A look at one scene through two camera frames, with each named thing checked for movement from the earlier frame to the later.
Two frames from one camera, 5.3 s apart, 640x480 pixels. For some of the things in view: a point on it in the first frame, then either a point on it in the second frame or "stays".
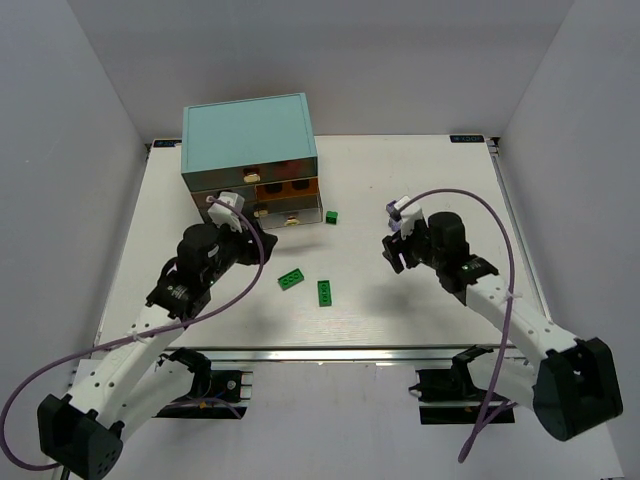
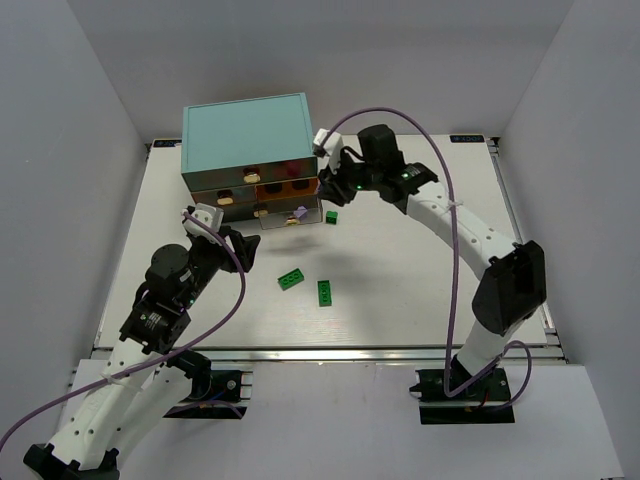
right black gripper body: x=401 y=249 to x=341 y=181
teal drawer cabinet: x=262 y=149 stays
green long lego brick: x=290 y=279 stays
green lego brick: x=324 y=293 stays
